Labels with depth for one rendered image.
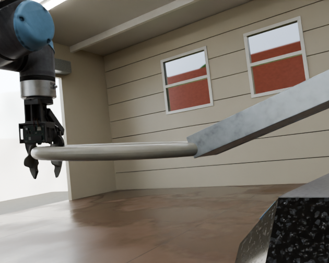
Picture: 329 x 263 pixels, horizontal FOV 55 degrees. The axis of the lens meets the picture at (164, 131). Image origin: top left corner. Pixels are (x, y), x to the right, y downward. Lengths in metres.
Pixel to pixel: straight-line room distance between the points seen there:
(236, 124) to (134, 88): 8.19
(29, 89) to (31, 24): 0.22
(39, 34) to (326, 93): 0.56
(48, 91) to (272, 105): 0.56
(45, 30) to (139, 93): 7.99
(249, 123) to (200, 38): 7.30
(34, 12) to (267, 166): 6.55
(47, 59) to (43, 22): 0.18
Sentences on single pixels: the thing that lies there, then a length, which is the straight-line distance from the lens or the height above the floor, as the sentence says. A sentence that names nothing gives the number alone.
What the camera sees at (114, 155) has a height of 0.89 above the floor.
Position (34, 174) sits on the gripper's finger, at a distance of 0.93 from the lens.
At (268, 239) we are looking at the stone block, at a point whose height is 0.75.
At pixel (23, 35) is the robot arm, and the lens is 0.70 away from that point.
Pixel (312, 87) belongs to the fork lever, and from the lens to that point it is 0.61.
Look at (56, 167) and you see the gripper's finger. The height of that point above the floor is 0.87.
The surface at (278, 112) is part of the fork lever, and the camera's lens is 0.62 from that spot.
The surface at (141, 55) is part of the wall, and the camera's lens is 8.81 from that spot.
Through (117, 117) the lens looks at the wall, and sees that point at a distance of 9.16.
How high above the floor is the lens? 0.88
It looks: 4 degrees up
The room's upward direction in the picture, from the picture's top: 6 degrees counter-clockwise
